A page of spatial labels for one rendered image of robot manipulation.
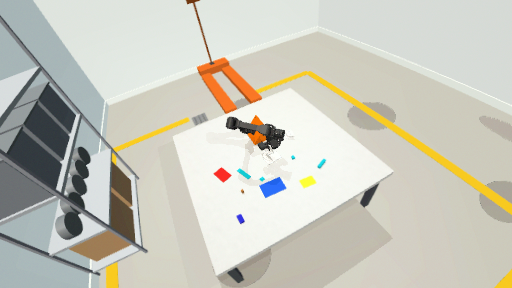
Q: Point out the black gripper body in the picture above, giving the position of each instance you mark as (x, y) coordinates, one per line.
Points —
(263, 146)

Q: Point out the yellow flat rectangular plate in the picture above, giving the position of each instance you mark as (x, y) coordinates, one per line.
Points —
(309, 181)

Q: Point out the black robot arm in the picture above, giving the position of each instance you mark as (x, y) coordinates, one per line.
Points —
(234, 123)

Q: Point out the cyan flat bar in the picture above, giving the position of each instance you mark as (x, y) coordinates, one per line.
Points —
(243, 173)

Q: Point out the red flat square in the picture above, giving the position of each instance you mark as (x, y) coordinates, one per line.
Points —
(222, 175)

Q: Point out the small teal block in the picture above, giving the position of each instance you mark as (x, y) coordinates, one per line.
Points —
(321, 163)

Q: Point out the blue flat plate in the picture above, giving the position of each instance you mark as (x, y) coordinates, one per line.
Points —
(272, 187)

